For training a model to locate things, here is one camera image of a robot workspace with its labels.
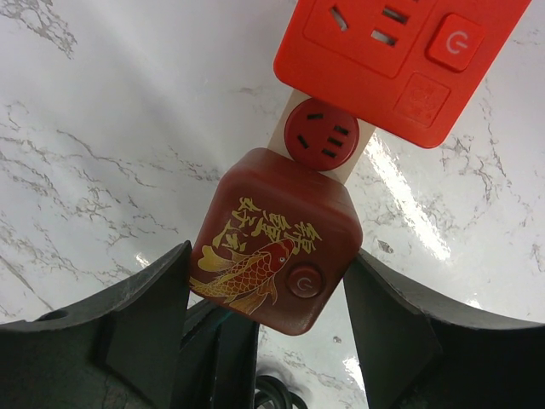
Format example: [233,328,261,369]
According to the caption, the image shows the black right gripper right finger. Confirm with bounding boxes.
[343,251,544,408]

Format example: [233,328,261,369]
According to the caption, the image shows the dark red fish cube plug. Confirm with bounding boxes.
[189,148,363,336]

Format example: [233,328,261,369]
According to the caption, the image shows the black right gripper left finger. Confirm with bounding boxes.
[1,242,191,408]

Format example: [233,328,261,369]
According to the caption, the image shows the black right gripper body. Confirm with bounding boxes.
[170,301,260,409]

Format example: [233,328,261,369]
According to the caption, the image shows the bright red cube socket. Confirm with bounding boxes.
[273,0,529,148]

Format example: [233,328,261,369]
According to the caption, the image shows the cream red power strip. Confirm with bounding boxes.
[267,90,376,184]

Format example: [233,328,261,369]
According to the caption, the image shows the black coiled power cable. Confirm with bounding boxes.
[255,374,316,409]

